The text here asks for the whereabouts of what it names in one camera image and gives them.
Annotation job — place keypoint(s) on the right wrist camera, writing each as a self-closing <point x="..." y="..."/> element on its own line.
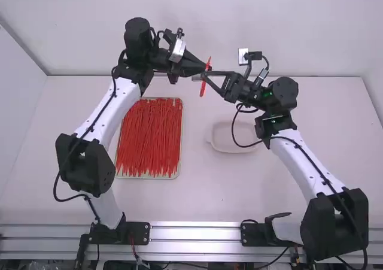
<point x="243" y="57"/>

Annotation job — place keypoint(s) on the pale tray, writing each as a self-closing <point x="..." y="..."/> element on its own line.
<point x="183" y="138"/>

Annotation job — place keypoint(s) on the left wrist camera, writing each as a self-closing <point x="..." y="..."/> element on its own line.
<point x="178" y="50"/>

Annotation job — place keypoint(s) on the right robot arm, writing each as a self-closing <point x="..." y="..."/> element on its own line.
<point x="299" y="156"/>

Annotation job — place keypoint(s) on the silver rails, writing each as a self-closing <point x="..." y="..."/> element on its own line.
<point x="194" y="231"/>

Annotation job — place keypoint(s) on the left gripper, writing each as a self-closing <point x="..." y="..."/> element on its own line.
<point x="161" y="59"/>

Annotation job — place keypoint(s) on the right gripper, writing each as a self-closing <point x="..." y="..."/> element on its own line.
<point x="236" y="87"/>

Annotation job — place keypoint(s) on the white dish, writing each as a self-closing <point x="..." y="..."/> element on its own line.
<point x="221" y="135"/>

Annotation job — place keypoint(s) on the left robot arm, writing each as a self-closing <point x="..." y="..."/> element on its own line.
<point x="107" y="111"/>

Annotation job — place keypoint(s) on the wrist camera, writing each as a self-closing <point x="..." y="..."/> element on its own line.
<point x="243" y="57"/>
<point x="178" y="50"/>

